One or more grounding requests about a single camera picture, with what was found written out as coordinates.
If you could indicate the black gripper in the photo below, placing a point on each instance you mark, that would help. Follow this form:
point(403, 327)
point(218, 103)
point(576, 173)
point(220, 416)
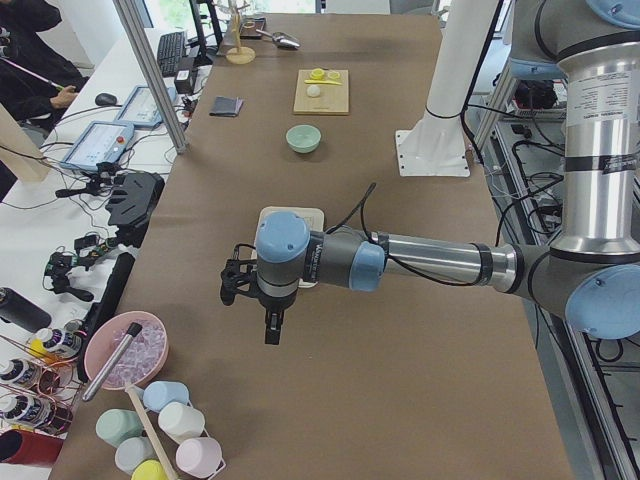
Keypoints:
point(273, 304)

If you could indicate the white steamed bun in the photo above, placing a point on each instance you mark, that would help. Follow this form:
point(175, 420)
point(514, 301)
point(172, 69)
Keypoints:
point(313, 91)

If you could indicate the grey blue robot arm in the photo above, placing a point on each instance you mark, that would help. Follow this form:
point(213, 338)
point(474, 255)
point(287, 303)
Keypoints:
point(589, 275)

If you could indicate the pink bowl with ice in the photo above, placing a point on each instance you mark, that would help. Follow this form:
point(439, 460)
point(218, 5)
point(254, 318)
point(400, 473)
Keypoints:
point(142, 360)

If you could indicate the green ceramic bowl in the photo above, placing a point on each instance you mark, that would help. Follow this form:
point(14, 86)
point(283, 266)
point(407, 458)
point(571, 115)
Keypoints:
point(303, 138)

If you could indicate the cream rectangular tray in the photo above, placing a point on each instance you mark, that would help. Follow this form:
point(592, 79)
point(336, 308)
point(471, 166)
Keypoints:
point(302, 217)

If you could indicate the white cup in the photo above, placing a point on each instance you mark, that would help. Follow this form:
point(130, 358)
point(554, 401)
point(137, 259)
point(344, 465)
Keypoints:
point(181, 422)

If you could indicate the metal black tipped rod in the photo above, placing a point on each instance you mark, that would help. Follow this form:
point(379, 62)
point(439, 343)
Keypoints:
point(103, 366)

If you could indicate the light blue cup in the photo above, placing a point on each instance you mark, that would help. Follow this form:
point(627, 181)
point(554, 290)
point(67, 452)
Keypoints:
point(159, 394)

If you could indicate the pink cup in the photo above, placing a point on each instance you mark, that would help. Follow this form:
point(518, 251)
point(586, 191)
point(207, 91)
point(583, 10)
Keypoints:
point(200, 457)

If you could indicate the wooden cup rack stick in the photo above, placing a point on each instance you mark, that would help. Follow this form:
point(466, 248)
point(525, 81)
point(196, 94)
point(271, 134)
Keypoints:
point(163, 458)

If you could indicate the grey blue cup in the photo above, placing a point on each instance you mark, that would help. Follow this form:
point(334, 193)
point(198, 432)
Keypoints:
point(132, 452)

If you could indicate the green cup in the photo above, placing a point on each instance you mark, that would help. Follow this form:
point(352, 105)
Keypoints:
point(114, 426)

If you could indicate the yellow cup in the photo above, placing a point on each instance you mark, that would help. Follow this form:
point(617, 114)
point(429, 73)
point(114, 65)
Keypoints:
point(149, 470)

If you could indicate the grey folded cloth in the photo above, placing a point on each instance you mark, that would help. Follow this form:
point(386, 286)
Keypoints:
point(226, 106)

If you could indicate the wooden cutting board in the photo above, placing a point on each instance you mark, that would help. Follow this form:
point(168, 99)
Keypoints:
point(334, 100)

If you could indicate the yellow plastic knife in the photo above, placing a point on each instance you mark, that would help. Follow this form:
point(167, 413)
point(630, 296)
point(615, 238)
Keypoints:
point(322, 82)

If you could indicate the blue teach pendant near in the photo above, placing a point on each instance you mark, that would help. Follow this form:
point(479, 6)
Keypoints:
point(100, 142)

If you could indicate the blue teach pendant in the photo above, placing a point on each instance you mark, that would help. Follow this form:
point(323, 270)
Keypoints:
point(140, 109)
point(100, 142)

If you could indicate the blue teach pendant far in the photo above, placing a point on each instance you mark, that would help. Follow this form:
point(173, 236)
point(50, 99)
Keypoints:
point(140, 109)

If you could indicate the yellow lemon half left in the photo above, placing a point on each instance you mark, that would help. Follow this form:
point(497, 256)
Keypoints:
point(317, 74)

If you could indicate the black bottle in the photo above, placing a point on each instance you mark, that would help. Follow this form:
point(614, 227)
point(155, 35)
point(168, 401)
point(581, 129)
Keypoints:
point(21, 312)

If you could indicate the wooden mug tree stand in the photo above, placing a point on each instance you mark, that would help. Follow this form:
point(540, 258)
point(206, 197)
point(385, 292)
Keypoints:
point(238, 54)

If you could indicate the black computer mouse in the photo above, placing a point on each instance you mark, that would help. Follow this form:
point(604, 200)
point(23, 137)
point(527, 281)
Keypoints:
point(106, 99)

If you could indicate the red cylinder can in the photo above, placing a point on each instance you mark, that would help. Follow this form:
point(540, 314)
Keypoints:
point(28, 448)

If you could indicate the metal scoop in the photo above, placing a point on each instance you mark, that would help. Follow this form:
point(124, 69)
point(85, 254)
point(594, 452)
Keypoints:
point(281, 40)

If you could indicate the black keyboard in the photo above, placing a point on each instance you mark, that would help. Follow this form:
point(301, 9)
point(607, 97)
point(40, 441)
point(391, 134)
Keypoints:
point(169, 52)

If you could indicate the seated person in black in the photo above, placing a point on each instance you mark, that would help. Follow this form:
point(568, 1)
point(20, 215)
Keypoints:
point(37, 83)

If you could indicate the black plastic bracket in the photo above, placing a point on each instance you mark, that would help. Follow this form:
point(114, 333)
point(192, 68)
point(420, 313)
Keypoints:
point(133, 199)

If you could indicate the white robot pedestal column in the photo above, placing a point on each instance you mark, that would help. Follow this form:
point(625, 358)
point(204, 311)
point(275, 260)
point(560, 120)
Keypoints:
point(435, 146)

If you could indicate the copper wire bottle rack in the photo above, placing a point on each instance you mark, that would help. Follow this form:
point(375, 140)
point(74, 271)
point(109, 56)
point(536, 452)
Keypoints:
point(38, 387)

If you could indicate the aluminium frame post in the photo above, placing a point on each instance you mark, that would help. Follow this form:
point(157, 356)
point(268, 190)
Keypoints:
point(133, 27)

